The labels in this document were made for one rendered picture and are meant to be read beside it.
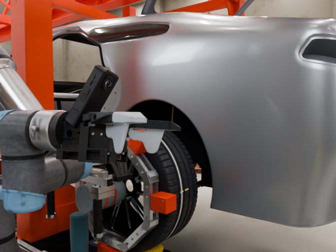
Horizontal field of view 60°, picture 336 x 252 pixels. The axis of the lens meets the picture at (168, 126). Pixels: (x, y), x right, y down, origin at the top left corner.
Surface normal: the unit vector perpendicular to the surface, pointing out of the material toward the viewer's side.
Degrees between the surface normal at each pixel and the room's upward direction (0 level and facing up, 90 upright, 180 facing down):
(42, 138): 108
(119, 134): 83
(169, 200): 90
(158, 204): 90
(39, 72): 90
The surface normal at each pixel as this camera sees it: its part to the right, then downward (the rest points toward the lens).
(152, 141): 0.21, 0.01
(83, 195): -0.60, 0.04
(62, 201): 0.80, 0.04
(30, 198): 0.65, 0.09
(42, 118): -0.28, -0.55
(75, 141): -0.34, -0.08
